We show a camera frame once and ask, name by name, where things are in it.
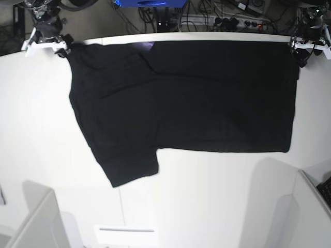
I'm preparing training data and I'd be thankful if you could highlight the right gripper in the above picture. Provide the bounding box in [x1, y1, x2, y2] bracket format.
[21, 24, 74, 57]

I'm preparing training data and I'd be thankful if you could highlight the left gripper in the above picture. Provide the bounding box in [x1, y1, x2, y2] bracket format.
[290, 22, 330, 68]

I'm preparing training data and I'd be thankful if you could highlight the black T-shirt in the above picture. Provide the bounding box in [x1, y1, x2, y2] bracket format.
[67, 41, 300, 187]

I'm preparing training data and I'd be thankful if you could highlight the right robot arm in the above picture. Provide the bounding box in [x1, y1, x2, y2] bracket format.
[21, 1, 73, 58]

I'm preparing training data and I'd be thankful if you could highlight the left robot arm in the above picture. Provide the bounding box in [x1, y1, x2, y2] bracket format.
[289, 1, 330, 68]

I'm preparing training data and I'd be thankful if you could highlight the blue box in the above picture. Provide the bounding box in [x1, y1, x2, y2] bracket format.
[114, 0, 186, 8]

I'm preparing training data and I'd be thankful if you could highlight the black keyboard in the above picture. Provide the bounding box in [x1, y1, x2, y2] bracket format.
[317, 177, 331, 208]

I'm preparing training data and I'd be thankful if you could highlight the white desk partition right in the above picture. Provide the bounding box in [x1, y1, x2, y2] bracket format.
[273, 170, 330, 247]

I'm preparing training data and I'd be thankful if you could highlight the white desk partition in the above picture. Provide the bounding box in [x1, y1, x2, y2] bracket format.
[1, 181, 71, 247]
[273, 170, 330, 247]

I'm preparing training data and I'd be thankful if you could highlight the white desk partition left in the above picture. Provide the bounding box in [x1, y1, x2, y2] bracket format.
[1, 181, 71, 247]

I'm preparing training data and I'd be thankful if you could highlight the white cable grommet plate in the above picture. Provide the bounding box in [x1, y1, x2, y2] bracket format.
[94, 225, 158, 246]

